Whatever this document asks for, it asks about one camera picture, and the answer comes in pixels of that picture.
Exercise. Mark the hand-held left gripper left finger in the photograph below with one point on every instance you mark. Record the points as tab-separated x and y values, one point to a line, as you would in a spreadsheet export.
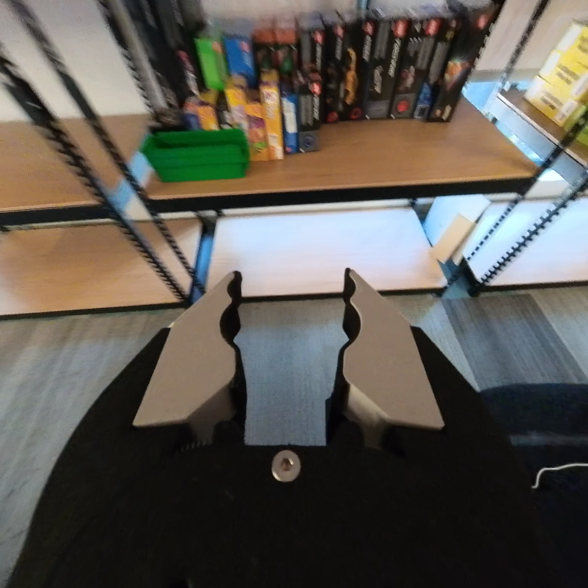
193	367

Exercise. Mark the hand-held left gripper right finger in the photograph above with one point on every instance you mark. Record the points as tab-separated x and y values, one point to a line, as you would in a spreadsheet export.
390	372

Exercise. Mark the white shelf board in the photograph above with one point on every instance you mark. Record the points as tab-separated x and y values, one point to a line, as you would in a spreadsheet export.
321	252

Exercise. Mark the folded cardboard sheet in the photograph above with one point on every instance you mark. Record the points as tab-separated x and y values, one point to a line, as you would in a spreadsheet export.
452	239

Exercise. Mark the black metal shelf rack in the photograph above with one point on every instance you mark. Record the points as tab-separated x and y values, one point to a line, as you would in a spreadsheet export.
321	196

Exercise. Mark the green plastic bin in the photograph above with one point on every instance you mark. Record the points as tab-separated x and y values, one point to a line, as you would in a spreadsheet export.
197	156

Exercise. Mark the dark toy box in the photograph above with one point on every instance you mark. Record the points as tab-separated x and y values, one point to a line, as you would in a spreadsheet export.
183	69

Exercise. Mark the row of black toy boxes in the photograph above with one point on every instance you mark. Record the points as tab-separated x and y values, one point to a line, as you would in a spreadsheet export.
381	69

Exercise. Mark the stack of pale yellow boxes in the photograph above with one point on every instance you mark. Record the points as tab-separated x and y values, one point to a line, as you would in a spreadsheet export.
560	78

